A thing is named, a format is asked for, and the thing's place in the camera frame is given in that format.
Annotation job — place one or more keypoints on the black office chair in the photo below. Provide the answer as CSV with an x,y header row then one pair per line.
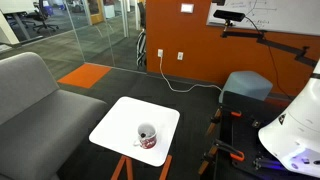
x,y
43,15

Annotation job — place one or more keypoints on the black and white striped chair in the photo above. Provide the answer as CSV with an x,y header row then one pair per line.
x,y
142,40

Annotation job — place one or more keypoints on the small black object in mug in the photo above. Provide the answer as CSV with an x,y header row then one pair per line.
x,y
143,135

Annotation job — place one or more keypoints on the white wall outlet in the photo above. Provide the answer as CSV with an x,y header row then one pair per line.
x,y
160,52
180,56

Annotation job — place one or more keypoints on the grey fabric sofa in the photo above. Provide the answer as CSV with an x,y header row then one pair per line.
x,y
36,126

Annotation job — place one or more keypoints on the red and white mug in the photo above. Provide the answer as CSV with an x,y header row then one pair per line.
x,y
148,142

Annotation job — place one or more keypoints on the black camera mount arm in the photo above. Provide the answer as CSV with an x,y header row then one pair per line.
x,y
280,46

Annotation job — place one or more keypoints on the orange table leg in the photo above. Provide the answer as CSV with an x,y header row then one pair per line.
x,y
166,168
124,168

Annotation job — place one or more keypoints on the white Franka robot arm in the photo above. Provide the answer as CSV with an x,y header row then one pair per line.
x,y
293,133

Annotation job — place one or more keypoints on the white office desk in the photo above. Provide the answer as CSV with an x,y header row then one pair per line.
x,y
13,13

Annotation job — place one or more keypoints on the white whiteboard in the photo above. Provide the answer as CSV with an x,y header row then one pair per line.
x,y
286,15

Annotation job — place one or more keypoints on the wooden door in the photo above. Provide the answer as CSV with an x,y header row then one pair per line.
x,y
96,11

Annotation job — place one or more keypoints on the blue-grey ottoman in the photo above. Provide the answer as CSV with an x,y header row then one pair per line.
x,y
245,85

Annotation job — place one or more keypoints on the glass partition wall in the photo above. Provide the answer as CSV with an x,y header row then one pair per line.
x,y
100,36

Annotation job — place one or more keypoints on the white wall switch plate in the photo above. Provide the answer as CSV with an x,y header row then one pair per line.
x,y
187,8

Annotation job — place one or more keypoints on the black stereo camera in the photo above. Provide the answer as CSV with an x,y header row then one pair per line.
x,y
229,15

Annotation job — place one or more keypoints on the orange and black clamp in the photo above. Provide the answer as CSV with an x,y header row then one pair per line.
x,y
216,120
230,151

